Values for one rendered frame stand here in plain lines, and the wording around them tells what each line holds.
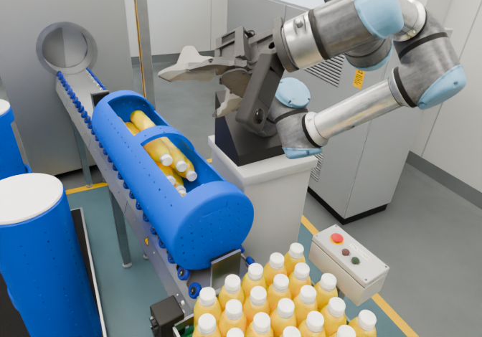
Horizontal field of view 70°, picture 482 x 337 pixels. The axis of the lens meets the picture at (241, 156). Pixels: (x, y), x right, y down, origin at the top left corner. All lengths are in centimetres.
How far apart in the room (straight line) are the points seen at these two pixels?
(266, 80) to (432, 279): 236
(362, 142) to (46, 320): 196
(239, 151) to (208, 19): 522
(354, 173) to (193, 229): 172
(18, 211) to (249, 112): 102
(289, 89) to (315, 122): 14
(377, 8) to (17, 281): 141
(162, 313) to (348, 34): 80
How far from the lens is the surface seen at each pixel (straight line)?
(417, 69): 95
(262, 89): 52
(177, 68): 56
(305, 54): 52
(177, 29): 617
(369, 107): 100
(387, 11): 51
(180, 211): 98
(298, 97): 112
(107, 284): 241
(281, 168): 126
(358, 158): 248
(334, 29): 51
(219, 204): 100
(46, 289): 156
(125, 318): 224
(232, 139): 122
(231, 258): 107
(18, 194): 145
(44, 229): 138
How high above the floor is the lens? 183
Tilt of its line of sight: 32 degrees down
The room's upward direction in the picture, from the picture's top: 4 degrees clockwise
